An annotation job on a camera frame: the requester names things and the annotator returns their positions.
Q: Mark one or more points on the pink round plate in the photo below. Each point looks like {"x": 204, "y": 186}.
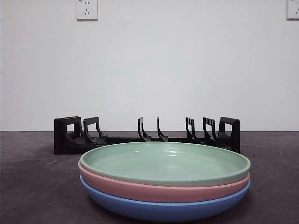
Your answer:
{"x": 140, "y": 190}

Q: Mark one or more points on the black plastic plate rack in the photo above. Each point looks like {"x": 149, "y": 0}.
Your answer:
{"x": 63, "y": 147}

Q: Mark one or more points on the green round plate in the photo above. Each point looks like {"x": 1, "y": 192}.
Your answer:
{"x": 163, "y": 163}

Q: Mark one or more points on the white wall socket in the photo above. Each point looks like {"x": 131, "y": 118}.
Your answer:
{"x": 86, "y": 10}
{"x": 293, "y": 9}

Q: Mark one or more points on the blue round plate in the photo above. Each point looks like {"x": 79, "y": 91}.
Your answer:
{"x": 151, "y": 211}

